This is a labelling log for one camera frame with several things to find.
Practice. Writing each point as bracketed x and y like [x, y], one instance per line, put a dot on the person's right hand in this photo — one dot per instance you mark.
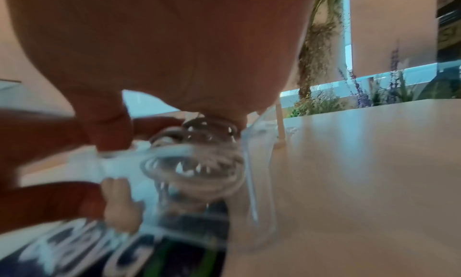
[173, 42]

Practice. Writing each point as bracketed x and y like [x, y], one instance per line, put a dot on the person's left hand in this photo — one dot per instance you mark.
[39, 204]

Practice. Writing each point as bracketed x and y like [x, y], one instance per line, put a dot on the round purple sticker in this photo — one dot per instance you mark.
[83, 250]

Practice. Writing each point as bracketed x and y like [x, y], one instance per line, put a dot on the green potted plants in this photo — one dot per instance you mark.
[317, 56]

